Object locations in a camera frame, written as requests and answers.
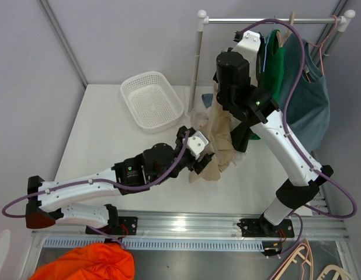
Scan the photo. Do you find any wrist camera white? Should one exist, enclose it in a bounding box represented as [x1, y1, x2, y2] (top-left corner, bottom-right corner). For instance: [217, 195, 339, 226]
[187, 131, 209, 159]
[232, 30, 261, 62]

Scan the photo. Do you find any pile of spare hangers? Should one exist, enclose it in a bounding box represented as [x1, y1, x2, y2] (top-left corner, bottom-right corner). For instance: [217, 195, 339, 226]
[269, 239, 355, 279]

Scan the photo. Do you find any blue grey t shirt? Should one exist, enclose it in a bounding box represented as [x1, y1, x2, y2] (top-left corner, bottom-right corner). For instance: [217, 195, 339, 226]
[278, 34, 330, 152]

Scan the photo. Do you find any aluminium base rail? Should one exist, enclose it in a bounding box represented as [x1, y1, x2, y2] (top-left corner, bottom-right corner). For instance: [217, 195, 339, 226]
[31, 211, 350, 253]

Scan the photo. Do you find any bright green t shirt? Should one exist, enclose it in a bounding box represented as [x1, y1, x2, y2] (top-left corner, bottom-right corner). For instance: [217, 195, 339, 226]
[250, 29, 286, 140]

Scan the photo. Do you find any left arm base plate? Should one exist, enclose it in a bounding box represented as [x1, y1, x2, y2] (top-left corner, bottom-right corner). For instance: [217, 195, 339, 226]
[85, 216, 138, 236]

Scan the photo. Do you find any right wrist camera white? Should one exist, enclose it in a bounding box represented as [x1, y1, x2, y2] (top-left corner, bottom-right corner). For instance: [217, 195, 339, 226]
[232, 30, 261, 62]

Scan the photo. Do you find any metal clothes rack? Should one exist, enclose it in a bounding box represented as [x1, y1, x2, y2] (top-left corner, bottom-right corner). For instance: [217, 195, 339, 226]
[184, 9, 356, 116]

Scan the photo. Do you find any orange cloth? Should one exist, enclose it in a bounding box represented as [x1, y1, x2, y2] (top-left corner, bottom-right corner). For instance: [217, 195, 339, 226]
[30, 243, 136, 279]

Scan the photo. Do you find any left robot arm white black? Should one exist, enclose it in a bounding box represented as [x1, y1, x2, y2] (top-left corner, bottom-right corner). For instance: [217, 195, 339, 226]
[25, 126, 214, 234]

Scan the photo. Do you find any white plastic basket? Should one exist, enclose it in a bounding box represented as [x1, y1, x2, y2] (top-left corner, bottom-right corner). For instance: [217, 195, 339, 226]
[120, 71, 184, 134]

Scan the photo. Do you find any beige t shirt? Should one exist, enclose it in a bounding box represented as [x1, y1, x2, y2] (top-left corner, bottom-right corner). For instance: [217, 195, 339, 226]
[189, 83, 237, 183]

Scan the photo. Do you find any beige wooden hanger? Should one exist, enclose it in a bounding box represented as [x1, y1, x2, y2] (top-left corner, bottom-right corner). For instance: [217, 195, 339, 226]
[279, 10, 296, 47]

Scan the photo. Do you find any dark green white t shirt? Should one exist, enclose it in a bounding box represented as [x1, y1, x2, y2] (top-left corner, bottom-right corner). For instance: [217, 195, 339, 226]
[231, 122, 255, 152]

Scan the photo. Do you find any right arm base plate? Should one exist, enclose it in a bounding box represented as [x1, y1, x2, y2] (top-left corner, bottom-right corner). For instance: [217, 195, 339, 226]
[237, 217, 294, 238]

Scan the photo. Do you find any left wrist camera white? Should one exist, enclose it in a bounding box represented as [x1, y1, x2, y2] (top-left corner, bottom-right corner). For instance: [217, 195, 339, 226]
[187, 131, 209, 159]

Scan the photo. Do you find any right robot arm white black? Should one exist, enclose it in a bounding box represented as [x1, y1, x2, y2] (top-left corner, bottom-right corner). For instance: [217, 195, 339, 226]
[215, 51, 334, 236]

